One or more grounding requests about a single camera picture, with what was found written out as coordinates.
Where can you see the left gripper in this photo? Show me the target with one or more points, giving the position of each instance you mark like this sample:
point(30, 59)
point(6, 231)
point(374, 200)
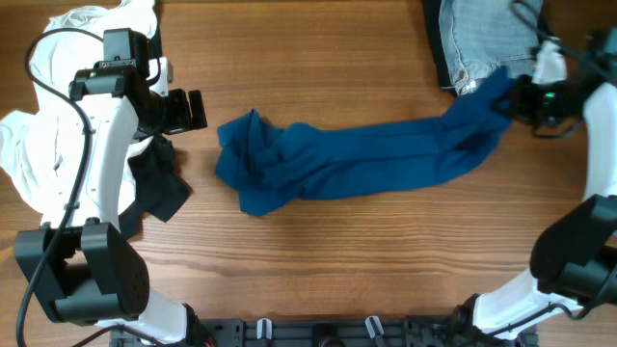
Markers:
point(180, 120)

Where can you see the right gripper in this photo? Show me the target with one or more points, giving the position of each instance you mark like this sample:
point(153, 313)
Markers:
point(514, 104)

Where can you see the blue t-shirt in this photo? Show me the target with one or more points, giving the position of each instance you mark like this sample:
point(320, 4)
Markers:
point(270, 166)

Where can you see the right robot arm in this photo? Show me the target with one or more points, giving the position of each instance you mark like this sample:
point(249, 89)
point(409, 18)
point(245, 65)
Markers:
point(571, 268)

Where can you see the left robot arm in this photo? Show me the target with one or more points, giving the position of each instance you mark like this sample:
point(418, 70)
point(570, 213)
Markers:
point(78, 265)

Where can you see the black garment under pile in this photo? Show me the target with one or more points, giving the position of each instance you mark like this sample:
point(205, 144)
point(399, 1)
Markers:
point(159, 191)

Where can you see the black folded garment under jeans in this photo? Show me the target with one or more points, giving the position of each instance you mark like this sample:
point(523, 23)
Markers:
point(434, 43)

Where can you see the folded light blue jeans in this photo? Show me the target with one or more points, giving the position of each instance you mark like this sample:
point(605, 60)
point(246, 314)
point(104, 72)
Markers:
point(480, 36)

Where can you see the white shirt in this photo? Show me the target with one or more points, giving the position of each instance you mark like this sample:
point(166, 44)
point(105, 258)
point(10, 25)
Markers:
point(69, 162)

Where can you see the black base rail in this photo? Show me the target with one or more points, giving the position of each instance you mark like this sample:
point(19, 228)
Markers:
point(428, 331)

